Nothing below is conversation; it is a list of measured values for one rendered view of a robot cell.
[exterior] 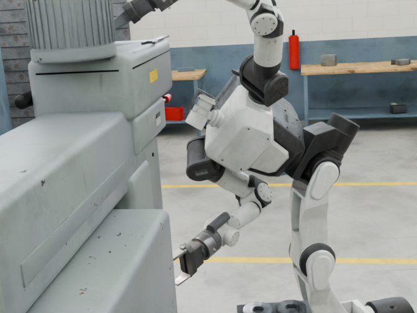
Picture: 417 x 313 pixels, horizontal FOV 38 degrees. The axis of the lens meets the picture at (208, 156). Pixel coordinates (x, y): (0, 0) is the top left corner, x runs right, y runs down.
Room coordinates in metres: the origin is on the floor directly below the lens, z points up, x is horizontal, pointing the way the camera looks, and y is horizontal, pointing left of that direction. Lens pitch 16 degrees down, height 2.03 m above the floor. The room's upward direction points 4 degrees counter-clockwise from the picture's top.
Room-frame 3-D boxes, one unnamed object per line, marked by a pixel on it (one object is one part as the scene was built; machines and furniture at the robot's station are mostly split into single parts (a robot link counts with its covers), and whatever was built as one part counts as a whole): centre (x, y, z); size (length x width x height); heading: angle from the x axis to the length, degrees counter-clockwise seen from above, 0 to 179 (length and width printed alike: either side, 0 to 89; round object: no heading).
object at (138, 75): (1.66, 0.26, 1.81); 0.47 x 0.26 x 0.16; 170
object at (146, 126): (1.64, 0.27, 1.68); 0.34 x 0.24 x 0.10; 170
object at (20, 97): (1.67, 0.41, 1.79); 0.45 x 0.04 x 0.04; 170
